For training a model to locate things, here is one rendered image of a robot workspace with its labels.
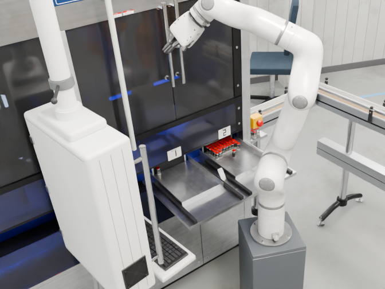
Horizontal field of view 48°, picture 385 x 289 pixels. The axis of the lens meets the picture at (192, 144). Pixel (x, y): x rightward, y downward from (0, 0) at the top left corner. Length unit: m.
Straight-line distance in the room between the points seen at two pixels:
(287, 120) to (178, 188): 0.87
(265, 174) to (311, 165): 2.31
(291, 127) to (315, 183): 2.18
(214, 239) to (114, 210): 1.42
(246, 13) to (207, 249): 1.81
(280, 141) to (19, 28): 1.09
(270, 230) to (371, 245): 1.47
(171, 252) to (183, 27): 1.02
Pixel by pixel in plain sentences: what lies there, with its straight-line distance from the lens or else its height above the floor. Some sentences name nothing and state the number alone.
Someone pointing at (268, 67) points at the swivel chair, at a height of 0.55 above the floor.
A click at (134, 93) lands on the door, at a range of 2.11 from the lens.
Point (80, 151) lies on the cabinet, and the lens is 1.49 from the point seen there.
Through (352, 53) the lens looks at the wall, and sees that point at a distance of 5.99.
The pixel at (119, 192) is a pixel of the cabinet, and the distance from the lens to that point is 1.59.
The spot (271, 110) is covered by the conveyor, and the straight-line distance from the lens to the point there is 2.93.
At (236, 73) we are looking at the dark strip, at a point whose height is 1.35.
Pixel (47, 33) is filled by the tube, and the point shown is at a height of 1.90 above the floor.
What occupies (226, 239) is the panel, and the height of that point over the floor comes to 0.19.
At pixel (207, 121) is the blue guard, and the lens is 2.41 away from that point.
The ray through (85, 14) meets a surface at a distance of 1.91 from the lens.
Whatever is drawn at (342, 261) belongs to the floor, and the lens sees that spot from 3.22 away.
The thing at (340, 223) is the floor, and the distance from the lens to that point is 3.49.
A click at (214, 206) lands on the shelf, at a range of 2.21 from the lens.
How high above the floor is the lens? 2.30
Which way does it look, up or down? 32 degrees down
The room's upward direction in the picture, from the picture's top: 5 degrees counter-clockwise
